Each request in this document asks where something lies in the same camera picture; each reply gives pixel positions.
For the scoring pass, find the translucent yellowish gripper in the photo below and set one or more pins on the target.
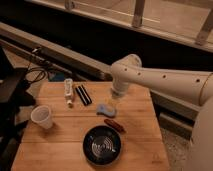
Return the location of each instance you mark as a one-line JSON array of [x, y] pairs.
[[112, 103]]

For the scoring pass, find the black ceramic bowl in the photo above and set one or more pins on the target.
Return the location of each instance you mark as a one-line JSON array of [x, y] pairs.
[[101, 145]]

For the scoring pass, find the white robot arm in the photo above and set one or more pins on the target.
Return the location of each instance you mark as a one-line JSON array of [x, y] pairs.
[[195, 87]]

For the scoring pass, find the blue sponge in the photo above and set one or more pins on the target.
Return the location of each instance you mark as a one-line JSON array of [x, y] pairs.
[[103, 109]]

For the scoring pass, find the white tube bottle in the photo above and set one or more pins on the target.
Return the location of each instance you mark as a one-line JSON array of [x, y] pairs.
[[68, 91]]

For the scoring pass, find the white plastic cup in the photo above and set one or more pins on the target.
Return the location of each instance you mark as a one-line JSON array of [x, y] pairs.
[[42, 116]]

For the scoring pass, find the black equipment at left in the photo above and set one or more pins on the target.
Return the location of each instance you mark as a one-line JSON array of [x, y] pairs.
[[13, 95]]

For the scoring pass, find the metal rail beam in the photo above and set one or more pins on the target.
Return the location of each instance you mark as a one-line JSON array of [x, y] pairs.
[[23, 43]]

